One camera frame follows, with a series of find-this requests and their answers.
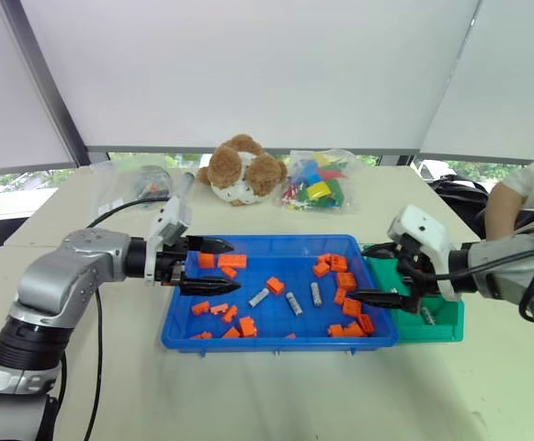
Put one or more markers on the brown and white plush toy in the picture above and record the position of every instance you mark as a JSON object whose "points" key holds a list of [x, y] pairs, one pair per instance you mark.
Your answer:
{"points": [[234, 167]]}

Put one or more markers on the clear bag with dark items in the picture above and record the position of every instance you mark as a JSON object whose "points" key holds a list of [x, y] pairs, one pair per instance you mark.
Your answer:
{"points": [[149, 186]]}

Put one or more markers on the clear bag of colourful blocks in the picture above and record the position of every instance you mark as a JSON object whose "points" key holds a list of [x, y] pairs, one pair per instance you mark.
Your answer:
{"points": [[317, 184]]}

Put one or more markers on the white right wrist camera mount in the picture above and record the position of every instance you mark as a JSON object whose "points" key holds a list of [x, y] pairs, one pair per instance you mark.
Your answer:
{"points": [[425, 229]]}

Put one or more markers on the black bag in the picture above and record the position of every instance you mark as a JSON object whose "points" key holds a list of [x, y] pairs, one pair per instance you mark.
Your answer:
{"points": [[459, 195]]}

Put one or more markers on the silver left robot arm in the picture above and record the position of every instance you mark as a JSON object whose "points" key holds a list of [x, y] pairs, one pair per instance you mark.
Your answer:
{"points": [[64, 271]]}

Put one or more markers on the person's bare forearm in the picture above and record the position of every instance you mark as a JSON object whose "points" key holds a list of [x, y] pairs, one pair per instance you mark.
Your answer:
{"points": [[501, 211]]}

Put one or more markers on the green plastic bin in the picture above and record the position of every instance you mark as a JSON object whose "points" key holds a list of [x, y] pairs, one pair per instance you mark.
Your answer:
{"points": [[432, 333]]}

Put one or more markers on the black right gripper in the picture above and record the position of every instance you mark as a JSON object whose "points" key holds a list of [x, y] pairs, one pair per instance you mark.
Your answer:
{"points": [[413, 280]]}

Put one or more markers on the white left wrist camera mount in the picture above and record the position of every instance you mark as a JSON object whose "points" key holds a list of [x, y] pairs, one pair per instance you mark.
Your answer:
{"points": [[171, 219]]}

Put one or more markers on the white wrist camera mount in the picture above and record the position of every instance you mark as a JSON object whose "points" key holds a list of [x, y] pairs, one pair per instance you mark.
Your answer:
{"points": [[425, 229], [171, 219]]}

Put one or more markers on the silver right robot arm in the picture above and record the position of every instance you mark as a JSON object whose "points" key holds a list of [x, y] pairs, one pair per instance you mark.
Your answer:
{"points": [[501, 262]]}

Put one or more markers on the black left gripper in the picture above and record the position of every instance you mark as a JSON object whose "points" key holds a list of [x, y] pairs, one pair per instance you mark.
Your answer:
{"points": [[167, 267]]}

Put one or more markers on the blue plastic tray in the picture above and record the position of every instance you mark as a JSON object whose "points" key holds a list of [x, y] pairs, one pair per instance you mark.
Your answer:
{"points": [[276, 342]]}

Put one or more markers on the long orange building block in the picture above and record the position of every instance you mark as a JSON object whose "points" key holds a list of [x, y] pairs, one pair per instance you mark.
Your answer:
{"points": [[232, 261]]}

